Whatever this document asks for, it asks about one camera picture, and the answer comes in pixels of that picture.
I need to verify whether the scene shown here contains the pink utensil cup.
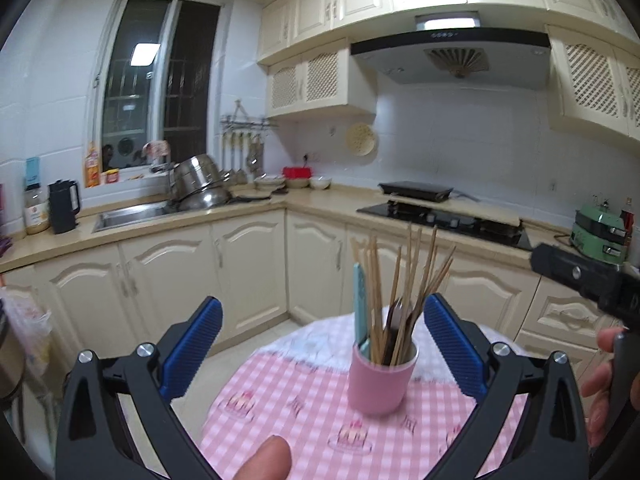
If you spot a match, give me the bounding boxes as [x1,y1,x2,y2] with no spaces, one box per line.
[347,342,420,416]

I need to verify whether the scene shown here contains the steel sink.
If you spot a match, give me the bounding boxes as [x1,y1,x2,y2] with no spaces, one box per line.
[93,202,177,232]

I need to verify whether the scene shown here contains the black induction cooker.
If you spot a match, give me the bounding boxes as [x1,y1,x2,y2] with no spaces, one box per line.
[378,181,454,203]

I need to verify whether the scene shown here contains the black range hood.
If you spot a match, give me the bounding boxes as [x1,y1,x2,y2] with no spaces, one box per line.
[350,14,551,90]

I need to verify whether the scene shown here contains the steel pot upside down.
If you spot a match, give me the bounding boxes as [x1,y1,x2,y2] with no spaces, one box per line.
[168,154,232,211]

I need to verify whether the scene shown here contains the black fork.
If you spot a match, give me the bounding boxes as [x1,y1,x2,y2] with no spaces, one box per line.
[382,298,413,366]

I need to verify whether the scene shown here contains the green electric cooker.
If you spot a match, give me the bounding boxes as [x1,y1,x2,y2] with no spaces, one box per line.
[570,203,627,264]

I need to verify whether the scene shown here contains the white bowl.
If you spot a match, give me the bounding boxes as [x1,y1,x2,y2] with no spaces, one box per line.
[309,176,332,191]

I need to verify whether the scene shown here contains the pink checked tablecloth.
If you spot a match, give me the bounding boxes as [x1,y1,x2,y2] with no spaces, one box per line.
[196,349,532,480]

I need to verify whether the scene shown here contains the cream cabinets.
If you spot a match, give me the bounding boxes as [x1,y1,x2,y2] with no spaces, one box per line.
[1,209,611,375]
[258,0,639,142]

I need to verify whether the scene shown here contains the upper cream cabinets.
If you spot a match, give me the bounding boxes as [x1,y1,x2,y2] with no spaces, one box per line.
[258,0,639,142]

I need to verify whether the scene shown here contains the black gas stove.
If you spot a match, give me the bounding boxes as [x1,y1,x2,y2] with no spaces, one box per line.
[358,200,533,252]

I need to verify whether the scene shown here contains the person's right hand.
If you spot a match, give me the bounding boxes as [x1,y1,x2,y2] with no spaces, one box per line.
[580,326,625,448]

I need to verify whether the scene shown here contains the hanging utensil rack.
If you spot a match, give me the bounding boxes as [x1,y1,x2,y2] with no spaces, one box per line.
[219,99,278,186]

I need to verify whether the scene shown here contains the orange bottle on sill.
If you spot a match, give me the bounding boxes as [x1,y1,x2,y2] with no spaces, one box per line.
[84,142,101,188]

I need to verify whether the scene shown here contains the person's left thumb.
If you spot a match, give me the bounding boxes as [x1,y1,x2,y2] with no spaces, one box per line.
[233,436,292,480]

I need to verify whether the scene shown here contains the round beige wall trivet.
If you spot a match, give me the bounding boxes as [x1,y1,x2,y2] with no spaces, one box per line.
[345,122,378,157]

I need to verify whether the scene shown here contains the window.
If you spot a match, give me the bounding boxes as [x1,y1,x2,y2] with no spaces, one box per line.
[94,0,221,171]

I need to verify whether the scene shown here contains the red container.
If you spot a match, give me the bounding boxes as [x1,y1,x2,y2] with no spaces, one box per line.
[282,166,312,180]

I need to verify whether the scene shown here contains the teal knife sheath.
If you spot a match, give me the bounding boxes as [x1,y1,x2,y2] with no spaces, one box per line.
[352,263,370,359]

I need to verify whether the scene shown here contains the black electric kettle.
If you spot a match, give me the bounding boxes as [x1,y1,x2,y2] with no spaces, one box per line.
[49,180,81,234]

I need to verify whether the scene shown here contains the lower cream cabinets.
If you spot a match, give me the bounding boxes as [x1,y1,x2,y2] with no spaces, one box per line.
[1,209,611,375]

